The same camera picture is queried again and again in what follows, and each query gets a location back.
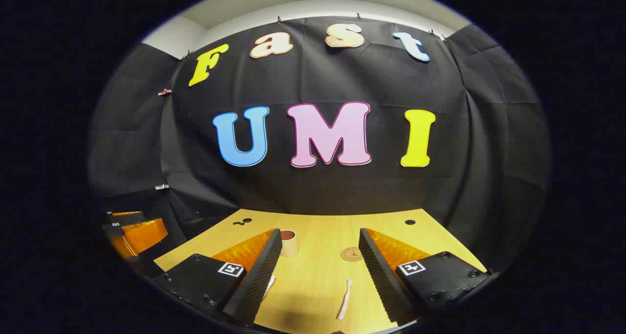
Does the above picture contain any beige cup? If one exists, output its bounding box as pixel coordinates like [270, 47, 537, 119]
[279, 229, 299, 257]

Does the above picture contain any wooden desktop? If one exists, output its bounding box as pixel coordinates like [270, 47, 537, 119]
[154, 208, 490, 334]

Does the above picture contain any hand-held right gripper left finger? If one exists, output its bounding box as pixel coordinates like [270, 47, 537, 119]
[154, 228, 283, 327]

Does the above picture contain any black backdrop cloth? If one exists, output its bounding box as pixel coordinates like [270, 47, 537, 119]
[88, 16, 551, 276]

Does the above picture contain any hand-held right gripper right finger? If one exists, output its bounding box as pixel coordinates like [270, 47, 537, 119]
[358, 227, 491, 326]

